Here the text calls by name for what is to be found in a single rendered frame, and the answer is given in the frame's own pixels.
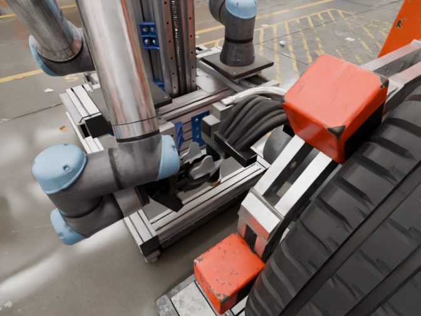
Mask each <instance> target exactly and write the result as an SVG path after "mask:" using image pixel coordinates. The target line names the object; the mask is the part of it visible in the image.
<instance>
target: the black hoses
mask: <svg viewBox="0 0 421 316"><path fill-rule="evenodd" d="M282 125H284V127H283V132H285V133H287V134H288V135H289V136H291V137H292V138H293V137H294V136H295V133H294V130H293V128H292V126H291V124H290V122H289V120H288V117H287V115H286V113H285V111H284V108H283V106H282V104H281V102H279V101H276V100H275V101H274V100H270V99H268V98H267V97H262V96H259V95H251V96H249V97H247V98H245V99H244V100H242V101H241V102H239V103H238V104H237V105H236V106H235V107H234V109H233V110H232V112H231V113H230V114H229V116H228V117H227V119H226V121H225V122H224V124H223V126H222V128H221V129H220V130H219V131H217V132H214V141H215V142H216V143H217V144H218V145H220V146H221V147H222V148H223V149H224V150H225V151H226V152H227V153H228V154H229V155H230V156H232V157H233V158H234V159H235V160H236V161H237V162H238V163H240V165H241V166H243V167H244V168H247V167H248V166H250V165H252V164H253V163H255V162H256V161H257V155H258V154H257V153H256V152H255V151H253V150H252V149H251V148H250V147H252V146H253V145H254V144H255V143H256V142H257V141H258V140H259V139H261V138H262V137H264V136H265V135H266V134H267V133H269V132H270V131H272V130H273V129H275V128H277V127H280V126H282Z"/></svg>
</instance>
